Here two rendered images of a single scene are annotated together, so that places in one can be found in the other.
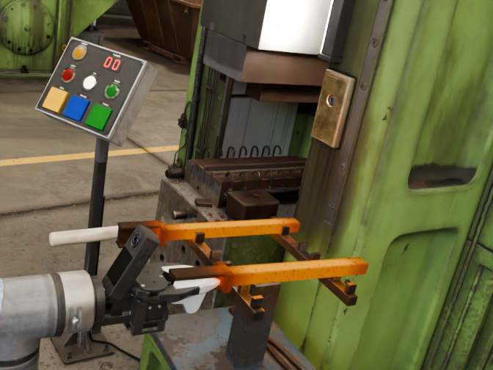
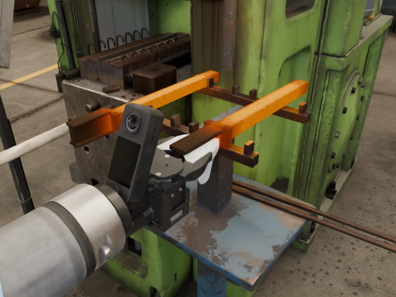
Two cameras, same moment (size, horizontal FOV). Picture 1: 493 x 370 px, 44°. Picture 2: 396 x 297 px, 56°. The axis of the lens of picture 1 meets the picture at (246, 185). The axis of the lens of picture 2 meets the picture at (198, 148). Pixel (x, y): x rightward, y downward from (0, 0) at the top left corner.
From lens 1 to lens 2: 52 cm
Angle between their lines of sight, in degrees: 19
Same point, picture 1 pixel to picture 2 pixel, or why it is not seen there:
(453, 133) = not seen: outside the picture
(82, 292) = (100, 212)
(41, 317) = (64, 269)
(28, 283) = (23, 233)
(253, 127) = (119, 17)
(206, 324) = not seen: hidden behind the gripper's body
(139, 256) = (148, 141)
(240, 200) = (146, 75)
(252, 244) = (167, 109)
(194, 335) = not seen: hidden behind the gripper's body
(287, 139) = (147, 22)
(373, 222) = (270, 53)
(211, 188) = (112, 75)
